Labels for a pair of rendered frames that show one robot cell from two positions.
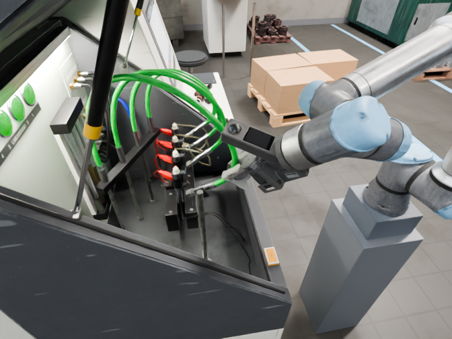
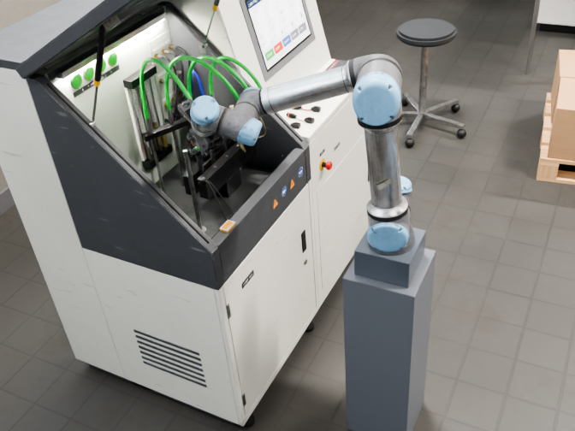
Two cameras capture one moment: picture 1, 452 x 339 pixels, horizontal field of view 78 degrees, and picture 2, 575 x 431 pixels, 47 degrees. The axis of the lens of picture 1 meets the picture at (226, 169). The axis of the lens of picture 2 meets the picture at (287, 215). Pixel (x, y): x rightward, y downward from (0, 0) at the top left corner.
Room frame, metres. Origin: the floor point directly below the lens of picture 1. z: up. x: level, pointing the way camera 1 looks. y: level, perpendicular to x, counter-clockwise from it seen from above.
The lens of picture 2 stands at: (-0.77, -1.35, 2.24)
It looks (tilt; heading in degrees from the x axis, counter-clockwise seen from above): 37 degrees down; 39
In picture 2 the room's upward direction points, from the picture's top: 5 degrees counter-clockwise
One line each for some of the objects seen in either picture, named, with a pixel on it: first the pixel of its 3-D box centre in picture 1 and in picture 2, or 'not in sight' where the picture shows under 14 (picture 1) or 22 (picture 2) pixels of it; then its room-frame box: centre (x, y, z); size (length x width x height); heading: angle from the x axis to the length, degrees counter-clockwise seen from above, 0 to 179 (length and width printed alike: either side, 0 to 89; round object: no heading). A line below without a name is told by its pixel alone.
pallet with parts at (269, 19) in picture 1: (267, 25); not in sight; (6.09, -0.82, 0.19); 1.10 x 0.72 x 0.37; 10
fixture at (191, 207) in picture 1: (181, 192); (222, 171); (0.73, 0.16, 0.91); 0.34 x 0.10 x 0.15; 9
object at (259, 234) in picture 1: (251, 215); (262, 209); (0.65, -0.09, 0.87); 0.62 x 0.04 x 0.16; 9
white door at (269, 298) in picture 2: not in sight; (275, 298); (0.65, -0.11, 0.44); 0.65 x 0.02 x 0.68; 9
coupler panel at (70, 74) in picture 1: (89, 108); (169, 75); (0.81, 0.44, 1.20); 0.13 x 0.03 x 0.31; 9
